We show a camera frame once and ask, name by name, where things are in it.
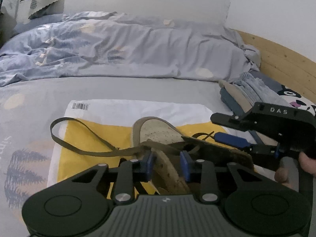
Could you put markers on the beige brown sneaker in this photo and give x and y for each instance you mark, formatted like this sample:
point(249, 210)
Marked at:
point(166, 141)

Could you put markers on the folded beige garment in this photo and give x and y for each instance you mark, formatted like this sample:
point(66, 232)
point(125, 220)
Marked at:
point(229, 87)

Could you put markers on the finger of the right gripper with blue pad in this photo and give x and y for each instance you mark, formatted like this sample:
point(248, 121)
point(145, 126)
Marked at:
point(243, 145)
point(235, 122)

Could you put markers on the person right hand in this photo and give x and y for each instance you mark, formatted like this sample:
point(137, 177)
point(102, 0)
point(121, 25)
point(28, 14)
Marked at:
point(288, 172)

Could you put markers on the wooden bed frame board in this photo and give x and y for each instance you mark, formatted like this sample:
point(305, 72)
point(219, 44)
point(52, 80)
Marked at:
point(284, 65)

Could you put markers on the panda print pillow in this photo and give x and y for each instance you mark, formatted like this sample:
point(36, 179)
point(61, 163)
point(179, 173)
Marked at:
point(296, 100)

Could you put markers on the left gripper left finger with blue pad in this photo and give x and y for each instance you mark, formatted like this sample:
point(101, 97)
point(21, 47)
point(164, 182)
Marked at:
point(130, 176)

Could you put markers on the crumpled blue duvet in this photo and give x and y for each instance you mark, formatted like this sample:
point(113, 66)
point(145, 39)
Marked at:
point(123, 45)

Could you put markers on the white yellow plastic mailer bag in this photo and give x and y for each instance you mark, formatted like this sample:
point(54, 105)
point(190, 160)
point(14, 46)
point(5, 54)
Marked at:
point(188, 118)

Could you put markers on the folded light blue jeans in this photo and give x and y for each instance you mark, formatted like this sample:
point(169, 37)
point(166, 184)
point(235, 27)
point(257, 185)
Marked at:
point(255, 90)

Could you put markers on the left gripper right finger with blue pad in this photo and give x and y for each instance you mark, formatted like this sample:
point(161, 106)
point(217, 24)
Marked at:
point(202, 175)

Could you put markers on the blue printed bed sheet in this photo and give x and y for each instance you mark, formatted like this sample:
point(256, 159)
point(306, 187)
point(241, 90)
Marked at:
point(29, 156)

